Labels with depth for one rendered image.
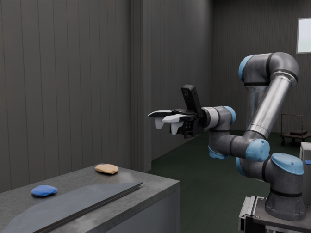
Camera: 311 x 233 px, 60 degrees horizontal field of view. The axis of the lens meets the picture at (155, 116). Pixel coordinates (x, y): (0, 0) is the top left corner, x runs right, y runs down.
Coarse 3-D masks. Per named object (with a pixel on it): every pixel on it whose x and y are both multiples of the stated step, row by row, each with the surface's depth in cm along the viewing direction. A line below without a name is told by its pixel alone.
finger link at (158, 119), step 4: (152, 112) 83; (156, 112) 84; (160, 112) 84; (164, 112) 85; (168, 112) 85; (148, 116) 82; (152, 116) 83; (156, 116) 84; (160, 116) 85; (164, 116) 86; (156, 120) 86; (160, 120) 86; (156, 124) 86; (160, 124) 87; (156, 128) 86; (160, 128) 87
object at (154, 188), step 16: (64, 176) 151; (80, 176) 151; (96, 176) 151; (112, 176) 151; (128, 176) 151; (144, 176) 151; (16, 192) 128; (64, 192) 128; (144, 192) 128; (160, 192) 129; (0, 208) 110; (16, 208) 110; (112, 208) 110; (128, 208) 110; (144, 208) 119; (0, 224) 97; (64, 224) 97; (80, 224) 97; (96, 224) 97; (112, 224) 103
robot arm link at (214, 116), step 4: (204, 108) 93; (208, 108) 93; (212, 108) 94; (208, 112) 92; (212, 112) 92; (216, 112) 93; (212, 116) 91; (216, 116) 93; (212, 120) 92; (216, 120) 93; (212, 124) 93; (216, 124) 94; (204, 128) 94; (208, 128) 94
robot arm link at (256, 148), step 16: (272, 64) 104; (288, 64) 100; (272, 80) 101; (288, 80) 98; (272, 96) 95; (256, 112) 95; (272, 112) 92; (256, 128) 90; (272, 128) 93; (240, 144) 90; (256, 144) 86; (256, 160) 87
